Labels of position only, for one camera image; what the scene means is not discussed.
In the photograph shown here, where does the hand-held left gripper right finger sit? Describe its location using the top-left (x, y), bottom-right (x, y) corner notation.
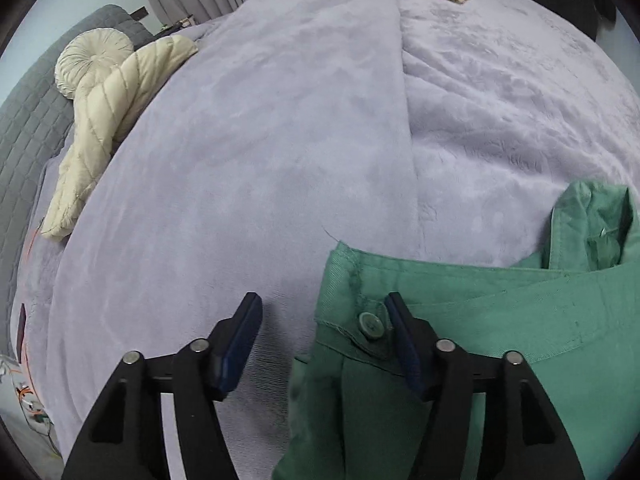
top-left (384, 291), bottom-right (586, 480)

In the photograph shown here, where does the green button-up work shirt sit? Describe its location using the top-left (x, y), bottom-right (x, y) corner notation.
top-left (271, 180), bottom-right (640, 480)

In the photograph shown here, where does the purple plush blanket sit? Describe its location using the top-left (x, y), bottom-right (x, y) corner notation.
top-left (10, 0), bottom-right (640, 480)

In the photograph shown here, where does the cream round pleated pillow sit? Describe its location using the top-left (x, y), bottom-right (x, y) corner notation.
top-left (55, 30), bottom-right (135, 98)

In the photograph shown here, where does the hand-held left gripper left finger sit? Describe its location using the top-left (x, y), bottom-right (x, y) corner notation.
top-left (61, 291), bottom-right (264, 480)

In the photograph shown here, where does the small dark object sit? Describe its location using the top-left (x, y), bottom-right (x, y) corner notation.
top-left (154, 14), bottom-right (196, 37)

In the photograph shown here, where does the cream quilted jacket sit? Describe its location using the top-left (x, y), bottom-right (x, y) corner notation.
top-left (40, 35), bottom-right (200, 240)

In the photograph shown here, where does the grey quilted headboard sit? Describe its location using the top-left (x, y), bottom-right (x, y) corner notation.
top-left (0, 4), bottom-right (153, 341)

